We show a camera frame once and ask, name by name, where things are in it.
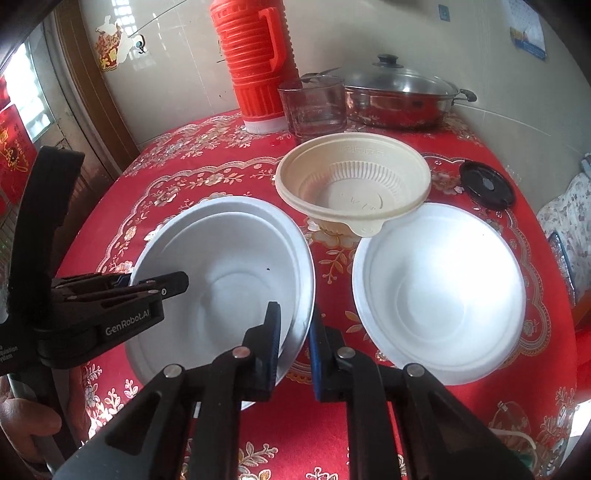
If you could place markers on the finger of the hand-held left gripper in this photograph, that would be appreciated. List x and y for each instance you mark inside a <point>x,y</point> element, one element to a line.
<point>161,282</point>
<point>92,280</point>

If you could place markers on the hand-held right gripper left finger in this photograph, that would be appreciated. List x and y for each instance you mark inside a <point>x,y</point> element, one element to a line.
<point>273,337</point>

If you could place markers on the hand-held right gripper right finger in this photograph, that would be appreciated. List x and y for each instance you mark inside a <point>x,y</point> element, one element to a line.
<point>316,364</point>

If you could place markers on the large white foam bowl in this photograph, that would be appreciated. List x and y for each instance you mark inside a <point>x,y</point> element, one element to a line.
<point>221,204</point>

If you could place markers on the small white foam bowl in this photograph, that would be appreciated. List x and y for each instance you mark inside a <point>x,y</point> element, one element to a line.
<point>438,295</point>

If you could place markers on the beige plastic bowl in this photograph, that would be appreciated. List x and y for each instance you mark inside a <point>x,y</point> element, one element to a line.
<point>314,184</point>

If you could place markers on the person's left hand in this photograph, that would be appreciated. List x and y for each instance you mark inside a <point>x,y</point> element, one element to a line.
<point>23,422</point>

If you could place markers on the row of red paper banners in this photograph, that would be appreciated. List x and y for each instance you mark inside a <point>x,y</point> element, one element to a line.
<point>16,152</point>

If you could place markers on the red floral tablecloth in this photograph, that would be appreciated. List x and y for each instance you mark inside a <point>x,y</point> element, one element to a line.
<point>332,277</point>

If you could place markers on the brown metal door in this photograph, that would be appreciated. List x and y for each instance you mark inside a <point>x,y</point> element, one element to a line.
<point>32,83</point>

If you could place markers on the clear drinking glass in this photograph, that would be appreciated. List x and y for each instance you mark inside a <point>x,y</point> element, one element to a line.
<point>316,110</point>

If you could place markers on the red plastic thermos flask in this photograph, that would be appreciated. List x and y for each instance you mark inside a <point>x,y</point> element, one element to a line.
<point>249,60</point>

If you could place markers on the black round lid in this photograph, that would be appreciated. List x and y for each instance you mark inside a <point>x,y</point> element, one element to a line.
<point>487,184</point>

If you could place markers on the stainless steel pot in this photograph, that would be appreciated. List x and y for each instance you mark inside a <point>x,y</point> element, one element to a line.
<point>397,110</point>

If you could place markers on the brown wooden door frame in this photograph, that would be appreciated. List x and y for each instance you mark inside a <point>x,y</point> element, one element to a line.
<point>92,92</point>

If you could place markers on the red gold wall decal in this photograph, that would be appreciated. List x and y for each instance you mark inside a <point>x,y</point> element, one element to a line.
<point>113,46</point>

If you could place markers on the wall hook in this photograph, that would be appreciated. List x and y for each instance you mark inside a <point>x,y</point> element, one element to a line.
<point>140,44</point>

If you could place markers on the small blue wall sticker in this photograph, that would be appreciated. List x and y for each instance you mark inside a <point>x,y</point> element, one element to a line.
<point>444,12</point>

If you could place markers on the wall calendar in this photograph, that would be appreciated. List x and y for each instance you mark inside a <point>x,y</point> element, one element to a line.
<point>528,32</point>

